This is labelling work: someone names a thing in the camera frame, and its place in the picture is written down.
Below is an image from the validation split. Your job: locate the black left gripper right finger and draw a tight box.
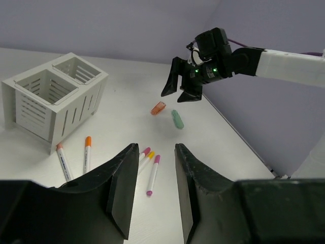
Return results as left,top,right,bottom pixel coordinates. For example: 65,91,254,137
175,143,238,243

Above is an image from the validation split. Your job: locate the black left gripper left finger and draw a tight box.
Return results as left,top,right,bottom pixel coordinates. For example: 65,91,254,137
51,143,139,240

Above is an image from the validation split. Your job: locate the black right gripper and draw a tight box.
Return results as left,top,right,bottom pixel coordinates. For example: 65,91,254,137
161,57,233,103

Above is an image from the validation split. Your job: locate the orange capped white marker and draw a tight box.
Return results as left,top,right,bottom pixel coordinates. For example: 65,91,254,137
83,136,92,174

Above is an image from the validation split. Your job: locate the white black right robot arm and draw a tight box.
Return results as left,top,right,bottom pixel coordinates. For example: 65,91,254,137
161,47,324,103

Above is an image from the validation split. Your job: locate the white slotted stationery organizer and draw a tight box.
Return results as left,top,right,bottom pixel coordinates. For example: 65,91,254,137
1,53,108,154

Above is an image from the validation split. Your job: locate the yellow capped white marker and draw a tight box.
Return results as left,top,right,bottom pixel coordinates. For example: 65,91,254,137
138,151,155,175

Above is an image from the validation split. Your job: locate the pink capped white marker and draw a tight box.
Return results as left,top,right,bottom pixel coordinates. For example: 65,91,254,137
139,147,151,162

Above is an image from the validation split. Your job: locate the magenta capped white marker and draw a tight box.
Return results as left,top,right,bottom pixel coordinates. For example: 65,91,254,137
146,155,160,197

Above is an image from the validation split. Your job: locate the peach capped white marker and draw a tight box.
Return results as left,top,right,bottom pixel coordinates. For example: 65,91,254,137
56,143,73,182

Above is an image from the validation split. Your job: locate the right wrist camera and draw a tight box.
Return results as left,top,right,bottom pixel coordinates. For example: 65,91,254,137
186,27,232,62

